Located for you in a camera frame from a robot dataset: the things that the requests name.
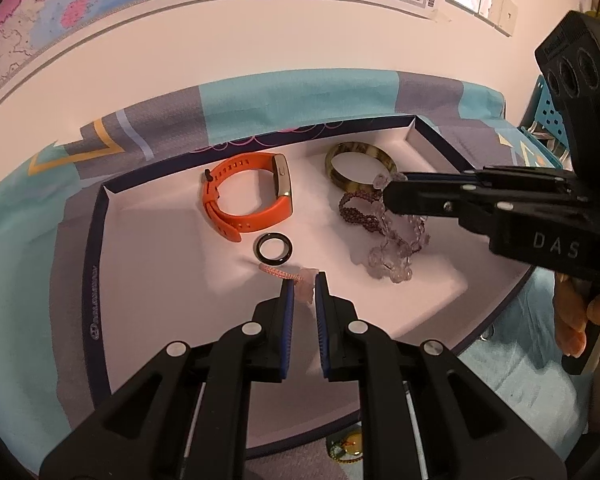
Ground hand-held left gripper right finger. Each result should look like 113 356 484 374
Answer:
314 271 566 480

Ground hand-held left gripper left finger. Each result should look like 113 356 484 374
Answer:
39 277 297 480

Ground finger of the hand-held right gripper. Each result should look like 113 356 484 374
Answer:
382 182 511 238
402 170 576 186

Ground pink beaded bracelet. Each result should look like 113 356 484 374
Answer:
257 262 321 306

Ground clear crystal bracelet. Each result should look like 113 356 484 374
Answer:
365 170 431 283

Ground purple beaded bracelet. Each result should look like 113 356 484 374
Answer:
337 190 431 256

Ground dark green ring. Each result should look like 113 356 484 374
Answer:
256 232 293 266

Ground tortoiseshell bangle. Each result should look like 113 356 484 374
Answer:
324 141 398 193

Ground orange smartwatch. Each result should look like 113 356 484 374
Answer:
201 152 295 243

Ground dark blue box tray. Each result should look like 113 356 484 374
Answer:
82 115 536 461

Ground yellow pendant with green beads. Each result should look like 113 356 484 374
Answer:
327 432 366 463

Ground person's right hand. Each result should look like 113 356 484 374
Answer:
554 274 600 359

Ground teal perforated basket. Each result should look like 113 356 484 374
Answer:
517 75 573 161

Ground teal grey printed blanket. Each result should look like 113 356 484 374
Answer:
0 67 600 480

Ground white wall switch panel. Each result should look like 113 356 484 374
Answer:
497 0 520 37

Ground wall map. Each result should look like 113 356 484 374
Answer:
0 0 438 128

